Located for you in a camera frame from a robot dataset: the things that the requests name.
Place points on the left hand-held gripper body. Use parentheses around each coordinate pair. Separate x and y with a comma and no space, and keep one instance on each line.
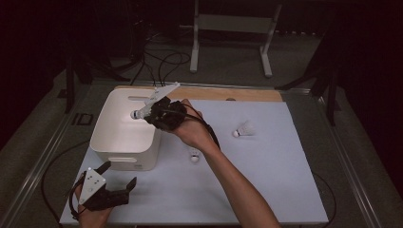
(95,198)

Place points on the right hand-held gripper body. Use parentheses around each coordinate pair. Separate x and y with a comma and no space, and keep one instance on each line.
(168,114)

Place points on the white plastic bin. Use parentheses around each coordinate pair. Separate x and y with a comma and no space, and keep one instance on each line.
(120,139)

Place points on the white shuttlecock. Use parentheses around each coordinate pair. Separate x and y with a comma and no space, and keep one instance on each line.
(135,114)
(244,129)
(194,157)

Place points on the person's left hand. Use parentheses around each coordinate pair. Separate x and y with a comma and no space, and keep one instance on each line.
(94,219)

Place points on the person's right hand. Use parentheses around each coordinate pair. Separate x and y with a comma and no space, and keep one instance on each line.
(193,133)

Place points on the black stand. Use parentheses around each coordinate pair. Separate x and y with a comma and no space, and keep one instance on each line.
(69,91)
(331,104)

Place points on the white metal stand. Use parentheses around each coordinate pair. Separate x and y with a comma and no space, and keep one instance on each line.
(233,23)

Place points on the white table mat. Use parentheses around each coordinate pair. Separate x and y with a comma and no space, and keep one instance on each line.
(269,190)

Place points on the metal rail frame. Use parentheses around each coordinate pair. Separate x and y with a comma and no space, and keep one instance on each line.
(247,85)

